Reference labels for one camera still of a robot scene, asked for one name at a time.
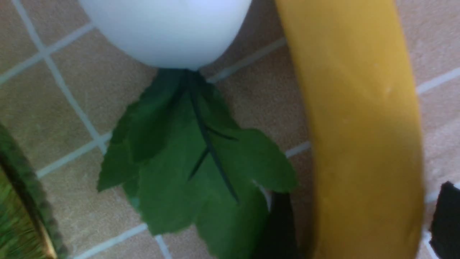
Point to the yellow banana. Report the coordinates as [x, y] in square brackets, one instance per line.
[356, 79]

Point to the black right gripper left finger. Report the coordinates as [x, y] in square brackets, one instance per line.
[278, 239]

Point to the green glass leaf plate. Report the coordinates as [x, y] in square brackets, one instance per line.
[28, 229]

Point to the white radish with green leaves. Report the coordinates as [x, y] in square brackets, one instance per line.
[177, 152]

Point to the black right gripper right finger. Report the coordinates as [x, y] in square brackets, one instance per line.
[445, 226]

